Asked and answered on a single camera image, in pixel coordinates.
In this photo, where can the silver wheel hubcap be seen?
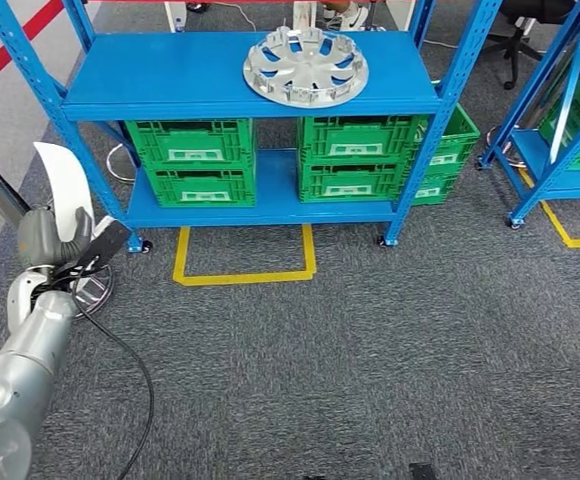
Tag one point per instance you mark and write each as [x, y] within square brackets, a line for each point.
[305, 69]

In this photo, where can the white curved plastic part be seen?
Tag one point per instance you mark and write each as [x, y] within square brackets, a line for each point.
[65, 179]

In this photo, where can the black left robot foot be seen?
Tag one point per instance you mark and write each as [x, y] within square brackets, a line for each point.
[315, 478]

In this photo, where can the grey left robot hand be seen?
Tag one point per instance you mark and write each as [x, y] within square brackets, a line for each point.
[37, 238]

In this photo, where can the person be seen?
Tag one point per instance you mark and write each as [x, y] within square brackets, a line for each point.
[355, 16]

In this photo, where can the red barrier belt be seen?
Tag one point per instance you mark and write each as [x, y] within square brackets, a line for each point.
[10, 53]

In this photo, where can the chrome barrier stanchion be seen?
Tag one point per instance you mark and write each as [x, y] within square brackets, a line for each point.
[500, 142]
[0, 185]
[115, 169]

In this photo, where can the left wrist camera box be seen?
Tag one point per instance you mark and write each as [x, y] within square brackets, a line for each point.
[105, 242]

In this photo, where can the blue metal shelf rack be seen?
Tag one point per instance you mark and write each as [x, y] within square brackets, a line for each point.
[170, 73]
[534, 166]

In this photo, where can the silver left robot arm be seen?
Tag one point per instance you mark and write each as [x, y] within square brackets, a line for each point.
[20, 378]

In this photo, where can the yellow floor tape outline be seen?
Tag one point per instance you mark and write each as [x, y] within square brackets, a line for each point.
[560, 228]
[245, 277]

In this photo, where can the black office chair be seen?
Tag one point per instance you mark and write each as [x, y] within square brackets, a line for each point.
[515, 46]

